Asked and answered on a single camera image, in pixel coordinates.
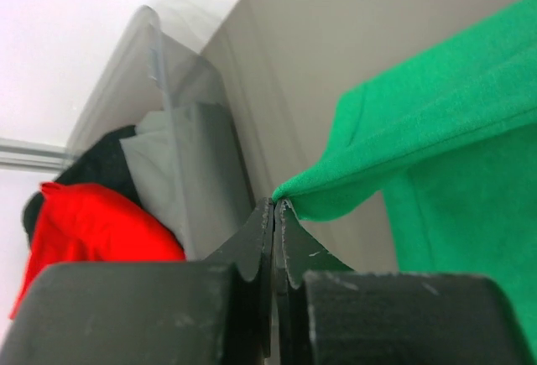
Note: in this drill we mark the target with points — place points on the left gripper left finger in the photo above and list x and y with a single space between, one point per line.
213 311

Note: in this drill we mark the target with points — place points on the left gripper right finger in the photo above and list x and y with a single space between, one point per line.
330 314

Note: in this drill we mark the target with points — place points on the green t-shirt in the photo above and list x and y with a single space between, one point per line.
449 138

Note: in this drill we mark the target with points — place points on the grey plastic bin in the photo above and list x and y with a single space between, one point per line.
150 71

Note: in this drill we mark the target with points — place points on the red t-shirt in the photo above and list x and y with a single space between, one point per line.
89 222

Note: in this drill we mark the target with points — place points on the grey t-shirt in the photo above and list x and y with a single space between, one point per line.
148 156

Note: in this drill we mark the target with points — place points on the black t-shirt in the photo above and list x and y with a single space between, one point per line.
104 163

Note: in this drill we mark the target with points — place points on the left aluminium frame post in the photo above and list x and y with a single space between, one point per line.
17 154

